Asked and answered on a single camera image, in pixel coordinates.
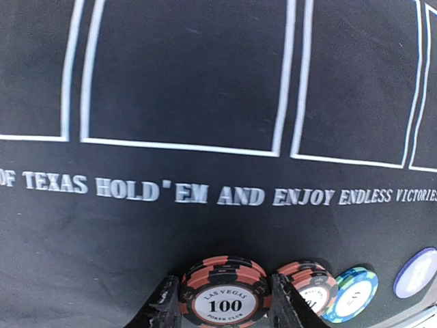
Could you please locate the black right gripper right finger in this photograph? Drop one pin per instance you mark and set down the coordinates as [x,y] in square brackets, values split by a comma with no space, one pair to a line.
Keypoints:
[288,309]

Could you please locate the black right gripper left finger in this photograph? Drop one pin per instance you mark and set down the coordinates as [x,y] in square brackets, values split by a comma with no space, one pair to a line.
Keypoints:
[161,309]

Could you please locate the black orange hundred chip stack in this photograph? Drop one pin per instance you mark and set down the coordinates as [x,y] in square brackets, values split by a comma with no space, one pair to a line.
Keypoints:
[313,282]

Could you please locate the green chip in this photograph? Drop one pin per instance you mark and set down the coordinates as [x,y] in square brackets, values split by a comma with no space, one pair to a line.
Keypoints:
[357,288]

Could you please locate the purple small blind button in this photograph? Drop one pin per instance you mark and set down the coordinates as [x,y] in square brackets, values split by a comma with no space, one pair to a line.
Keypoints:
[416,273]

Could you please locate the black poker table mat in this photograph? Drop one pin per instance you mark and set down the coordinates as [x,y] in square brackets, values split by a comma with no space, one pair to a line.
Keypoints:
[140,137]

